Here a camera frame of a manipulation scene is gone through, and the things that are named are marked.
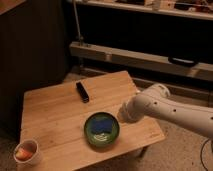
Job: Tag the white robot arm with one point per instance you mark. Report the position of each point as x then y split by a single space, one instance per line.
154 102

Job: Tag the white cup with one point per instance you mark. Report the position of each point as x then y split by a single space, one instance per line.
30 145

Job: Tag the grey lower shelf beam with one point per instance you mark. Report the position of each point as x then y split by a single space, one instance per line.
140 60

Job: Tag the wooden table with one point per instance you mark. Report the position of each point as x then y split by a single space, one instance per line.
55 117

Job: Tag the upper shelf board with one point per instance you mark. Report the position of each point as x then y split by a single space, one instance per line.
141 8

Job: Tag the blue sponge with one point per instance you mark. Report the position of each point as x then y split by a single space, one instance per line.
103 126

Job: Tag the orange object in cup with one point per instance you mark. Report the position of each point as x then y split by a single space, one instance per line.
23 154

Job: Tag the metal vertical pole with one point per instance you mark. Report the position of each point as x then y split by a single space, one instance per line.
80 38

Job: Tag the black handle on shelf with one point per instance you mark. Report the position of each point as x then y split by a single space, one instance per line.
181 62

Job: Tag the black rectangular remote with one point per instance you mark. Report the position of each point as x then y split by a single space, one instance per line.
82 92

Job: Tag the green round plate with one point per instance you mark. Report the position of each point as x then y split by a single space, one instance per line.
103 139

